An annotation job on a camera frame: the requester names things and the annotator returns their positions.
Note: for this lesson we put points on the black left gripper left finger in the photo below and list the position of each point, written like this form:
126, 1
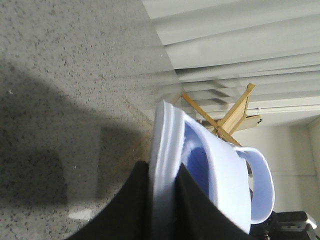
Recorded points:
124, 216

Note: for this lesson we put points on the light blue slipper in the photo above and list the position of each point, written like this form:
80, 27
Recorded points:
263, 198
214, 165

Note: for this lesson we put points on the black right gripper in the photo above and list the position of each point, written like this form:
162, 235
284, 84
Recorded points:
290, 225

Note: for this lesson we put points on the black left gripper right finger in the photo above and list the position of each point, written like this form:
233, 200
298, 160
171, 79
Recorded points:
197, 218

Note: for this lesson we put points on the beige pleated curtain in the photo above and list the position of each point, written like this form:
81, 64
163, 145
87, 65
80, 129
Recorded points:
218, 47

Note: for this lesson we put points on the wooden cross-legged stand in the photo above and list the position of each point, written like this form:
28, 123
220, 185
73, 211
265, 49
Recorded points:
234, 120

